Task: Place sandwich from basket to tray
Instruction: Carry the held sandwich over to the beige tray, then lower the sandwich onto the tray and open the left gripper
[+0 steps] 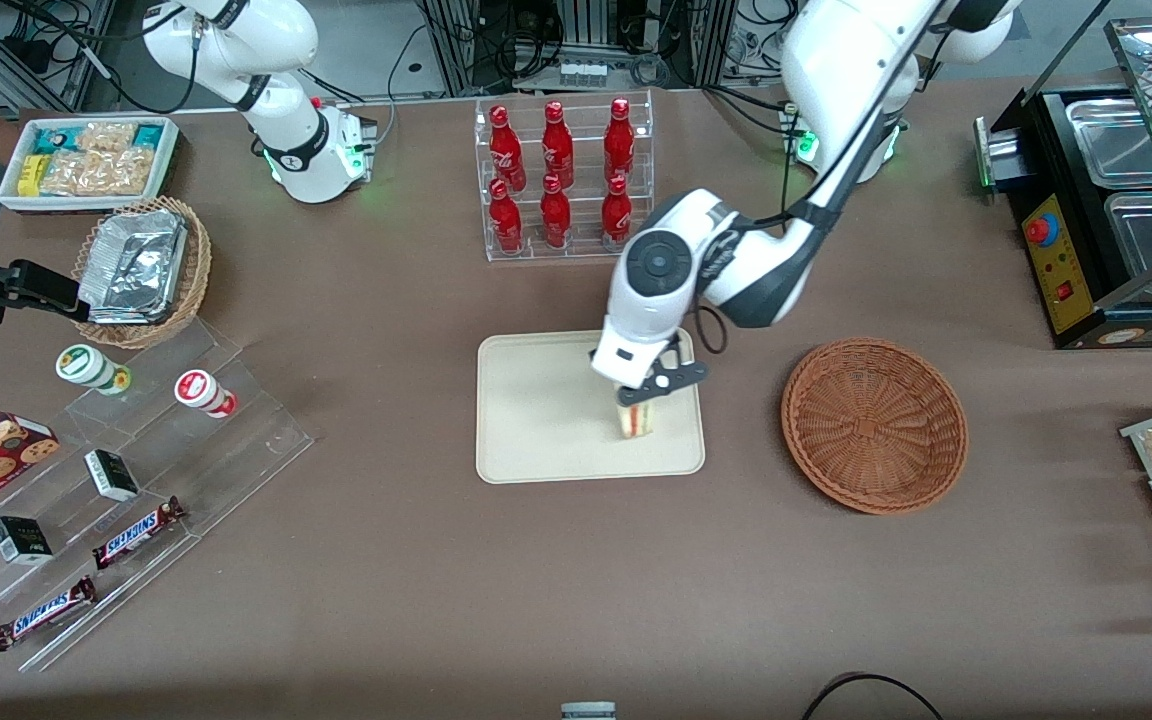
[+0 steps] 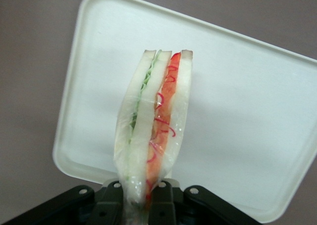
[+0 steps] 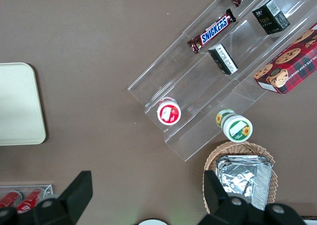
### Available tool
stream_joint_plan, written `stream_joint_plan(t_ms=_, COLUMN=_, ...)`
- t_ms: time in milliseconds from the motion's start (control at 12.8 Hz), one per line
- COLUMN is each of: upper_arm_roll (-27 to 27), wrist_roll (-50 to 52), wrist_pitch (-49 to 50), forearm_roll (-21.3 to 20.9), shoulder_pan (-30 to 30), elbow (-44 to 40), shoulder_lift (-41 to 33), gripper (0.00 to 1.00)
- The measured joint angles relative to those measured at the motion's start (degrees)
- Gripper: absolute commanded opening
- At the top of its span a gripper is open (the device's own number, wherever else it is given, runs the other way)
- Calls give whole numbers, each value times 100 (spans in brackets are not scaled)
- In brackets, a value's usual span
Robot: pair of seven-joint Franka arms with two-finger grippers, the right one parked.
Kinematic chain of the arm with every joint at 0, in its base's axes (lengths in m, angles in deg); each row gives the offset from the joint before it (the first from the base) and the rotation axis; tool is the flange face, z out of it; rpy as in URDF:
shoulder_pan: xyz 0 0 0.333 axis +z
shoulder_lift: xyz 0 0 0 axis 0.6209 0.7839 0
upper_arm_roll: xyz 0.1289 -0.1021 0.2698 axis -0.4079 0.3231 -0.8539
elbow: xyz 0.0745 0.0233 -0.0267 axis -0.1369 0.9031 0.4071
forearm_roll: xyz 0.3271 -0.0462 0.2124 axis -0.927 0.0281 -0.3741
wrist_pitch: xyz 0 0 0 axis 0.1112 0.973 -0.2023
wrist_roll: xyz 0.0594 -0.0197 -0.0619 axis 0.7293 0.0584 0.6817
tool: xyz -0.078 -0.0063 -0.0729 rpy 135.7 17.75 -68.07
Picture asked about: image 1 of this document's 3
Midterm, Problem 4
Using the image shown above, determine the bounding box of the triangle sandwich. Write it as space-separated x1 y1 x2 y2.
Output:
613 385 660 441

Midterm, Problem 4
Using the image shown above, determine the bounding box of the beige plastic tray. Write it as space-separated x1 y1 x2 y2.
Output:
476 326 706 485

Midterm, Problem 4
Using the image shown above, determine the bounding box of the light wicker basket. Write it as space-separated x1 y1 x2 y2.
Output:
71 196 212 350

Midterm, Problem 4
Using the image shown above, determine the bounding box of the brown round wicker basket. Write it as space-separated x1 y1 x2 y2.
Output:
781 338 969 516

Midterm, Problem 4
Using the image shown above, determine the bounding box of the green lid cup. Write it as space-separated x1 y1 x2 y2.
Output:
56 344 132 396

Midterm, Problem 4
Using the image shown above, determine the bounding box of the silver foil container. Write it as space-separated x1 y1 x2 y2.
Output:
78 208 188 326

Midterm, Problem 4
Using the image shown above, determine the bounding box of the clear acrylic bottle rack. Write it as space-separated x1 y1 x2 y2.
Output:
474 90 655 263

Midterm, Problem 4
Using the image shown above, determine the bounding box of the large clear cracker bag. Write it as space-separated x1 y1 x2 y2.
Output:
41 147 155 197

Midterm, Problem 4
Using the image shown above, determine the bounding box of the red cola bottle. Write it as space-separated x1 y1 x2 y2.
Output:
489 105 527 192
604 97 636 183
542 100 575 189
489 178 524 254
540 174 572 249
601 174 633 249

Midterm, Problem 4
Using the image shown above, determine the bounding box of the small clear cracker bag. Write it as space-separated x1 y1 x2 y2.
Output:
76 122 137 154

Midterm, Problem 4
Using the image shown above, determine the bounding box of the white snack bin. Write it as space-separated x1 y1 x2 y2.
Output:
0 115 180 213

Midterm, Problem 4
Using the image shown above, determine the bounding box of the red lid cup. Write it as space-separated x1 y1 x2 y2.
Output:
174 369 237 419

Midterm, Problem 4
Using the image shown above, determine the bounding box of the small black box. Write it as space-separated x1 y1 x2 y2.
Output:
84 449 140 502
0 516 54 566

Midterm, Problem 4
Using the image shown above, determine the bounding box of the clear acrylic step display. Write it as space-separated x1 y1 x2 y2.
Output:
0 318 315 673

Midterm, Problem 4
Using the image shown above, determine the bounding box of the snickers chocolate bar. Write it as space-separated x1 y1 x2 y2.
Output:
92 497 187 571
0 575 98 653

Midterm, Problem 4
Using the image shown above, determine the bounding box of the black food warmer cabinet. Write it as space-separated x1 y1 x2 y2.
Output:
974 0 1152 351

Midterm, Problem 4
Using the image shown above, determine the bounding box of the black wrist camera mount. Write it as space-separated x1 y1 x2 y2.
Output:
636 355 710 403

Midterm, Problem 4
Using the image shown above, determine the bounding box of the black cable loop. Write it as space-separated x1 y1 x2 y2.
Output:
802 672 947 720

